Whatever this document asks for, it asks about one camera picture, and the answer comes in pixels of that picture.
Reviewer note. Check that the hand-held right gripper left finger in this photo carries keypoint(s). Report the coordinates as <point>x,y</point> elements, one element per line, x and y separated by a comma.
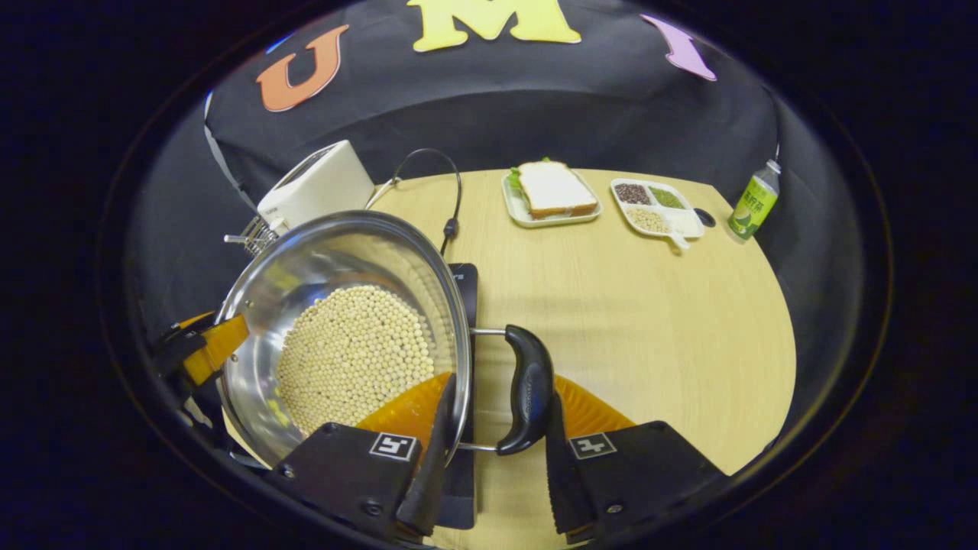
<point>351,473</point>

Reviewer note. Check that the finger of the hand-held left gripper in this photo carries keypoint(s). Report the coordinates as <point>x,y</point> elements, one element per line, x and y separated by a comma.
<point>218,347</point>
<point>183,327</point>

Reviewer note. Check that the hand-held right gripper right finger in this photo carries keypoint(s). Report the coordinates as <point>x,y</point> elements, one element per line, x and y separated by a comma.
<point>649,473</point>

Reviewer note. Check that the black induction cooktop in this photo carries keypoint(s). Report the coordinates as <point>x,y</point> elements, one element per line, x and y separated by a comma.
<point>462,489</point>

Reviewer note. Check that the pile of soybeans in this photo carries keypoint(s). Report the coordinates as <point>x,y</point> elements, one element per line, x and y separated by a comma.
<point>351,351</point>

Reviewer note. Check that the stainless steel pot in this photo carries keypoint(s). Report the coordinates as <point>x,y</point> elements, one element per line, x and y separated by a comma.
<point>306,260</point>

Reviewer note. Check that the clear glass measuring cup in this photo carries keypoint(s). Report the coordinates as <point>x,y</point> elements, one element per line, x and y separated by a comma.
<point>256,237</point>

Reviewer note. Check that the white toaster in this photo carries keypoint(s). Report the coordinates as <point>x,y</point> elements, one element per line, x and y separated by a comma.
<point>321,191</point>

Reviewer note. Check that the white divided tray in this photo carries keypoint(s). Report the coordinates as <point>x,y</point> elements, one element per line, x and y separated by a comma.
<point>684,224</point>

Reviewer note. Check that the small heap of yellow beans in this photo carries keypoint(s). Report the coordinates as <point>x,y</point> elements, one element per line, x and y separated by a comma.
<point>648,221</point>

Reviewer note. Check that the pile of green mung beans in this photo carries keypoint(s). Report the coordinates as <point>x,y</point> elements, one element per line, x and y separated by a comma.
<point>667,198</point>

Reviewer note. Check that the pile of dark beans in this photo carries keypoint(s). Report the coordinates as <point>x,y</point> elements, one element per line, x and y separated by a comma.
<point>633,193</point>

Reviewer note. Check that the green label drink bottle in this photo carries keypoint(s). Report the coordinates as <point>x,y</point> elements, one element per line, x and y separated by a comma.
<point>752,206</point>

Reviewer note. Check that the pale green sandwich plate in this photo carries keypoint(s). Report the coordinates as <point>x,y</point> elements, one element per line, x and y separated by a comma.
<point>519,214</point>

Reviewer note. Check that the white bread sandwich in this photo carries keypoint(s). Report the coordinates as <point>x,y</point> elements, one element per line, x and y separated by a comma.
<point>554,187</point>

